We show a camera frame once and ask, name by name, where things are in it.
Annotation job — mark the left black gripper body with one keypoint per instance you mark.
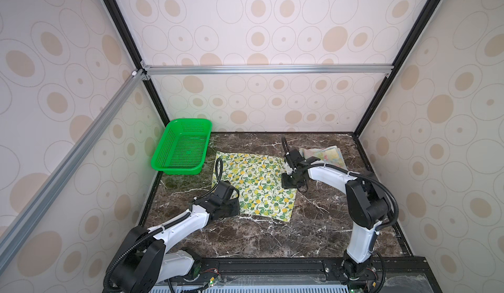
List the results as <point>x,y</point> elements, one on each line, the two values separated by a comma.
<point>229,209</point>

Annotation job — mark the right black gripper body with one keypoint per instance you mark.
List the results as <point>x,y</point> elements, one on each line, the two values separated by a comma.
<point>290,181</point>

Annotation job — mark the green yellow patterned skirt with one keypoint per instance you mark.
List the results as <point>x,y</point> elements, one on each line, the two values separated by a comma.
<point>259,181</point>

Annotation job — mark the pastel floral skirt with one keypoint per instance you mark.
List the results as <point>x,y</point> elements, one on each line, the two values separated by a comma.
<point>328,155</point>

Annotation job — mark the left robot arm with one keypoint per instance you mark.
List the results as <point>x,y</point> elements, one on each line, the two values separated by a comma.
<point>143,259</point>

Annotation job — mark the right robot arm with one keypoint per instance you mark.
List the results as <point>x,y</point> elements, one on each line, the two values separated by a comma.
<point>372,207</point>

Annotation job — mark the green plastic basket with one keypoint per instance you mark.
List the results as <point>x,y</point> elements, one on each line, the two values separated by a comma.
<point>183,147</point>

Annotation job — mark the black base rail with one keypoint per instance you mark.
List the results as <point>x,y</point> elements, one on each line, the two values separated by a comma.
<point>388,274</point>

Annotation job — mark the horizontal aluminium rail back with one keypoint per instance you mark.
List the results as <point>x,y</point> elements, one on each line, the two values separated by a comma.
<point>268,69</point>

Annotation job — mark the diagonal aluminium rail left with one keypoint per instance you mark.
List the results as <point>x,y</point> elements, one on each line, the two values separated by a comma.
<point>38,206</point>

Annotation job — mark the right black frame post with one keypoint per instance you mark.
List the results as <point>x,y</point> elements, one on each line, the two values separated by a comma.
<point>413,36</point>

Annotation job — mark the black frame post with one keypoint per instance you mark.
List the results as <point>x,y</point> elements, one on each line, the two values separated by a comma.
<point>133,52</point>
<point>413,36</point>

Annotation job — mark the left black frame post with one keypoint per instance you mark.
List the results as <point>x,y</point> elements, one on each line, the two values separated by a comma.
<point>133,52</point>

